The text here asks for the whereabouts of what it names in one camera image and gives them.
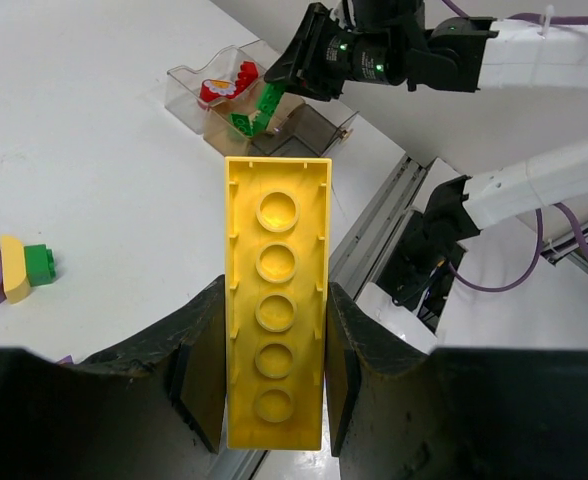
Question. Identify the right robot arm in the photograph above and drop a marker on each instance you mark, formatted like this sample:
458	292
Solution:
468	54

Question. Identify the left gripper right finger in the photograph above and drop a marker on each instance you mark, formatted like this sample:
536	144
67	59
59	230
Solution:
454	413

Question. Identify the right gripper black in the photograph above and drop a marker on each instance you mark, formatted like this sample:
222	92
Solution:
359	41

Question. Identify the small red lego brick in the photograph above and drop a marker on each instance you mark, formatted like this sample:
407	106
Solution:
246	75

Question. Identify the long yellow lego plate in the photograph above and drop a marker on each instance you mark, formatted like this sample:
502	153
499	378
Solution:
277	245

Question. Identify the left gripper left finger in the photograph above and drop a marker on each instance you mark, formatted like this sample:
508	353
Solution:
149	407

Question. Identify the purple butterfly half lego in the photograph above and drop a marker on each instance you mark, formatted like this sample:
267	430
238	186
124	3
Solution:
67	360

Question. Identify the clear plastic container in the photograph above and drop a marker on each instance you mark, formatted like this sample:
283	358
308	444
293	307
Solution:
229	75

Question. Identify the amber plastic container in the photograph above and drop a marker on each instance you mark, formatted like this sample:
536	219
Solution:
234	128

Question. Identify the aluminium front rail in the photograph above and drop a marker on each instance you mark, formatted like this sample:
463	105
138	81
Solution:
364	248

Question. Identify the red flower lego piece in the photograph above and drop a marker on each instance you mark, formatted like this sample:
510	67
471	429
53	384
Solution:
212	90

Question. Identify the yellow half round lego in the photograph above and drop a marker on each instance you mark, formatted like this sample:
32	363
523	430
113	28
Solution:
16	285

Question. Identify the green lego plate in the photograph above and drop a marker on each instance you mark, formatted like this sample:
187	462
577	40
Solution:
266	106

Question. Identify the small green lego brick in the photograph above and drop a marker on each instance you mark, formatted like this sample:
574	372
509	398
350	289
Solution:
40	265

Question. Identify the green square lego brick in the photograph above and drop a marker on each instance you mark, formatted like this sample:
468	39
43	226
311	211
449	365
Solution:
242	123

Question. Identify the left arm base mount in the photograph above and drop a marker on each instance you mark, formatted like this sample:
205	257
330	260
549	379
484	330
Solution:
415	275

